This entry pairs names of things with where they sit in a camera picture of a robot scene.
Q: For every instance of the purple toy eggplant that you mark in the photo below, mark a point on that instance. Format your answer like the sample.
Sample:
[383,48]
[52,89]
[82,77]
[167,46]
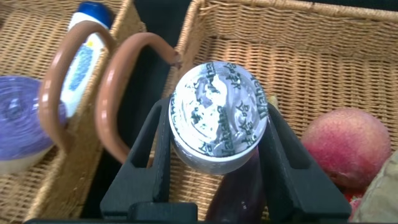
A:
[239,193]

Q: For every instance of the white bottle blue cap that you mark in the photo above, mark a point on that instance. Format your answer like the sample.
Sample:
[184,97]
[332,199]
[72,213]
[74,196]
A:
[79,71]

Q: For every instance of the striped spiral bread roll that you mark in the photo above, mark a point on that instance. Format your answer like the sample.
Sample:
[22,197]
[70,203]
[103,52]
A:
[382,193]

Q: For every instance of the black table cloth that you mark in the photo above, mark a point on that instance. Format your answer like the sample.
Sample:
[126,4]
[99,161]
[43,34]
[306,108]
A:
[155,18]

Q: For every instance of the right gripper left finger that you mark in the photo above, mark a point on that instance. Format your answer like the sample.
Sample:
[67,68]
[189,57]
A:
[146,186]

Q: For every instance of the white bottle purple cap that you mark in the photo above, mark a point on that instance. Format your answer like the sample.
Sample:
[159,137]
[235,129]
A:
[18,124]

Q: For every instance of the white milk drink bottle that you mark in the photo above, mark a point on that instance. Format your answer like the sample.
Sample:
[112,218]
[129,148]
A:
[217,109]

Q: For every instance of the red snack packet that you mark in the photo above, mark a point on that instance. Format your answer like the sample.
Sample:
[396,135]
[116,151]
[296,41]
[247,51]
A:
[353,202]

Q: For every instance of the pink toy peach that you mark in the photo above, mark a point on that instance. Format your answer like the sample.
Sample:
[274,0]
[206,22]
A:
[345,146]

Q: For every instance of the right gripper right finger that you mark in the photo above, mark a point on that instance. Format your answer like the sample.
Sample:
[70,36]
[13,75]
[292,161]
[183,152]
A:
[295,193]

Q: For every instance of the wicker basket holding food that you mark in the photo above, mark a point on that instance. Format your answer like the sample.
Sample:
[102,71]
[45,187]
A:
[311,62]

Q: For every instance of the wicker basket holding toiletries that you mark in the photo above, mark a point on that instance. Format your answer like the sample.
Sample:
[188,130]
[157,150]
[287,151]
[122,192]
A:
[31,37]

